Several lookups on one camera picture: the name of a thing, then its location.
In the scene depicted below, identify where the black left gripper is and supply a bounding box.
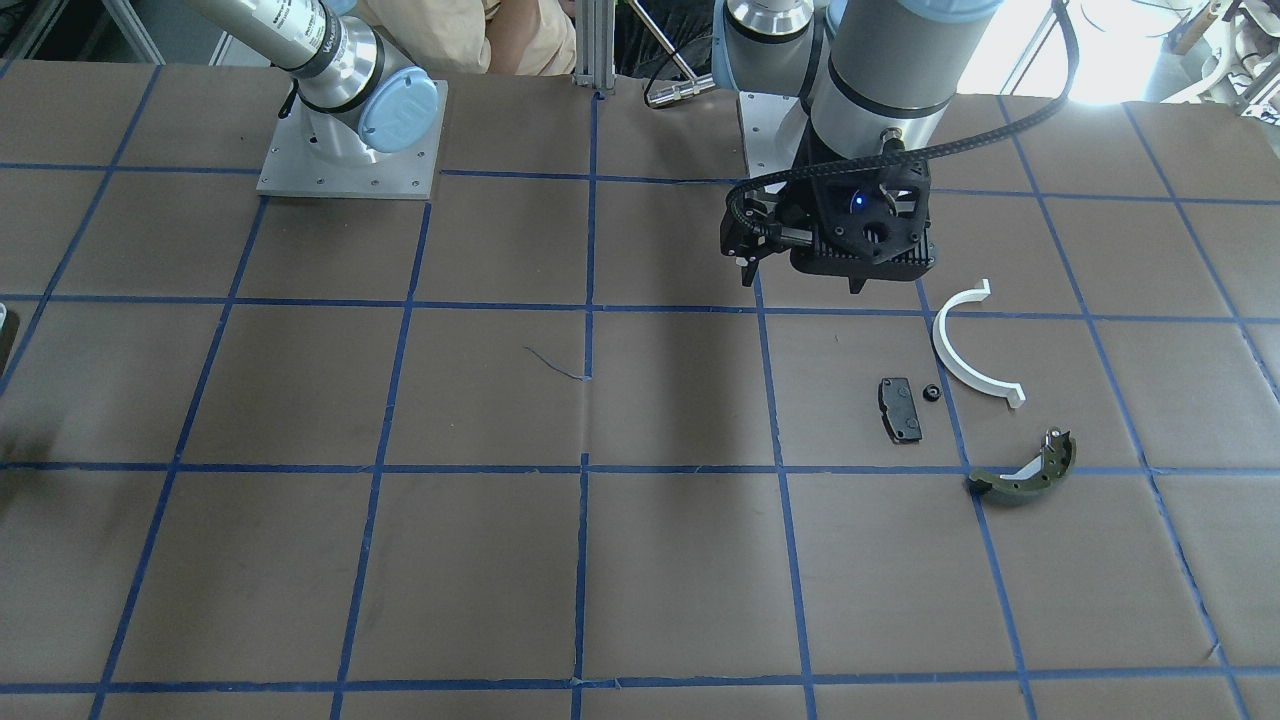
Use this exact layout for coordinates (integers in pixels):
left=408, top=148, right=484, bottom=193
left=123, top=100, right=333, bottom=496
left=719, top=129, right=937, bottom=295

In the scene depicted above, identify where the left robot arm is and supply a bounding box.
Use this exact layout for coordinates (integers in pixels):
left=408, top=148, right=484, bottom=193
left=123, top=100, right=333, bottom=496
left=710, top=1, right=1000, bottom=293

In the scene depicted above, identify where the black brake pad plate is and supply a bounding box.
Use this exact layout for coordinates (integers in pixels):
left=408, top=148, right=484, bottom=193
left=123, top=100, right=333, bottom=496
left=878, top=377, right=923, bottom=445

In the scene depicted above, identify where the olive green brake shoe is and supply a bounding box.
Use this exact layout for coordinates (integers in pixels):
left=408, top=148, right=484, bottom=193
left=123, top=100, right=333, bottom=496
left=965, top=427, right=1076, bottom=506

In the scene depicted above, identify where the person in beige shirt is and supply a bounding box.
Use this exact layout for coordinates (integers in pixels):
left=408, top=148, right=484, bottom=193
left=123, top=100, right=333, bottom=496
left=355, top=1, right=577, bottom=76

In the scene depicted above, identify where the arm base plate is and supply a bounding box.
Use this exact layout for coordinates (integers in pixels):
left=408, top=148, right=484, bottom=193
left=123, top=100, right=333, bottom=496
left=739, top=92, right=808, bottom=178
left=256, top=79, right=449, bottom=201

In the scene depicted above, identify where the white curved plastic bracket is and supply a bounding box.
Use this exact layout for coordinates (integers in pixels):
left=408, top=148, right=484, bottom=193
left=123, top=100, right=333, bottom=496
left=931, top=278, right=1028, bottom=411

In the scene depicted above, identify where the aluminium frame post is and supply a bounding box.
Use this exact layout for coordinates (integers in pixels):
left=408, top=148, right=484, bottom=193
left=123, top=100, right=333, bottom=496
left=572, top=0, right=617, bottom=95

